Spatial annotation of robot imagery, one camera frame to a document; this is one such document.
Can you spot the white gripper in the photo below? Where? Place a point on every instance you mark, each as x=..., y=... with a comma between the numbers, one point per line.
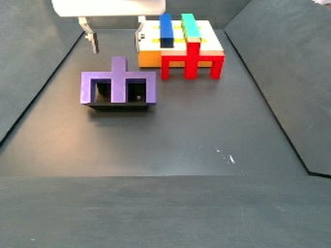
x=82, y=8

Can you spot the purple E-shaped block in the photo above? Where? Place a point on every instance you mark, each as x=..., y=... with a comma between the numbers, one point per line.
x=119, y=77

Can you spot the yellow slotted board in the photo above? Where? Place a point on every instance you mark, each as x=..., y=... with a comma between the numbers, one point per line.
x=151, y=50

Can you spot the blue long bar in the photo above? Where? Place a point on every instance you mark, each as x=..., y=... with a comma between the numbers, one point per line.
x=166, y=31

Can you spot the green long bar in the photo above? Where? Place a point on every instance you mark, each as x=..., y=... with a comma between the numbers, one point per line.
x=191, y=28

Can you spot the red E-shaped block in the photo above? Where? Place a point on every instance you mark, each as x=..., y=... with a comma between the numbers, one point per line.
x=191, y=58

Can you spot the black fixture bracket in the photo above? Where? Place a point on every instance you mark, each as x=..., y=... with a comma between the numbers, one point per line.
x=135, y=100

